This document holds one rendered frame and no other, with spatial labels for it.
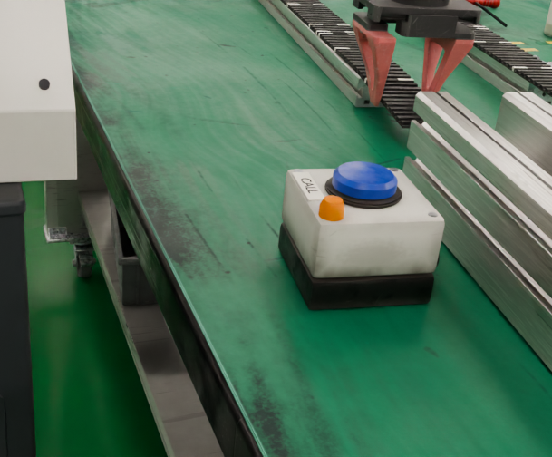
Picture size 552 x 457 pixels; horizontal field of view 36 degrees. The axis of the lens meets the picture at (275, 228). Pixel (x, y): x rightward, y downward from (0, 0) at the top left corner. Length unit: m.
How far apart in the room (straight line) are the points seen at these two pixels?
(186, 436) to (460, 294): 0.77
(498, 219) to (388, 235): 0.08
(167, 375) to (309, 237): 0.89
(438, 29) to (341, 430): 0.44
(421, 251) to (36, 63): 0.32
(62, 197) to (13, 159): 1.30
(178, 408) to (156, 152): 0.66
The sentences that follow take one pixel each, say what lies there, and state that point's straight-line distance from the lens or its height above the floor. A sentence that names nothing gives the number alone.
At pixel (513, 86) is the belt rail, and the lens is 0.98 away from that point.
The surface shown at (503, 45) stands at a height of 0.81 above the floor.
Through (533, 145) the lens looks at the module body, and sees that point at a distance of 0.65.
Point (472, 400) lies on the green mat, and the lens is 0.47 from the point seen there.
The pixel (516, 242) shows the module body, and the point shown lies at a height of 0.83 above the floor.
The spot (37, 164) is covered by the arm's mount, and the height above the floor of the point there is 0.79.
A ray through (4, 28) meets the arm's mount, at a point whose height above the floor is 0.88.
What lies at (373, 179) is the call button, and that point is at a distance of 0.52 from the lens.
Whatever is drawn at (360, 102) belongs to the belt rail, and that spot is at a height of 0.78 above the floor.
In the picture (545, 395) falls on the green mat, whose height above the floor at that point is 0.78.
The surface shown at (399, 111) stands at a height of 0.81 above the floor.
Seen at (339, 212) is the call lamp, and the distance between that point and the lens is 0.49.
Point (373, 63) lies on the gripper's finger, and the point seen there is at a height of 0.84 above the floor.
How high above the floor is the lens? 1.06
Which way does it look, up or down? 27 degrees down
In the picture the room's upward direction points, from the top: 6 degrees clockwise
